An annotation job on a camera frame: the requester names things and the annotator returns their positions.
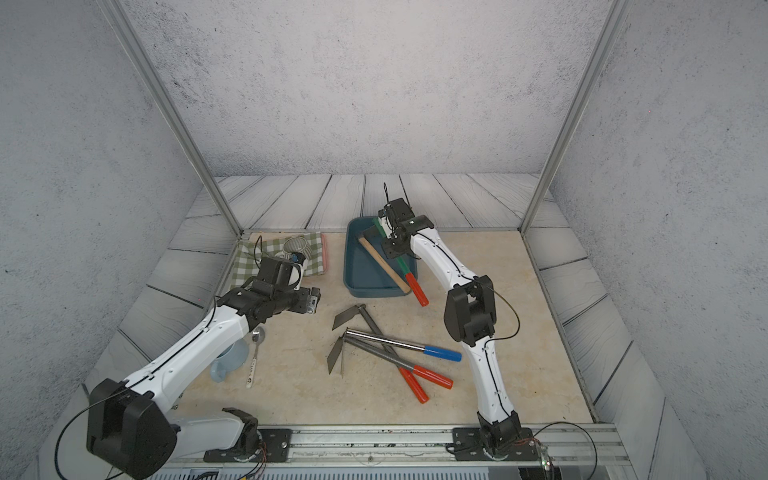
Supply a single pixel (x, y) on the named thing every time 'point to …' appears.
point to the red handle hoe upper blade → (406, 372)
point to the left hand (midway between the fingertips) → (311, 292)
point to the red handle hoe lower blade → (337, 354)
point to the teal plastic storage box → (363, 274)
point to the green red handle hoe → (411, 277)
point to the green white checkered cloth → (248, 257)
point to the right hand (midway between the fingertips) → (393, 245)
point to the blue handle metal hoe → (438, 352)
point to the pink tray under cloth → (324, 253)
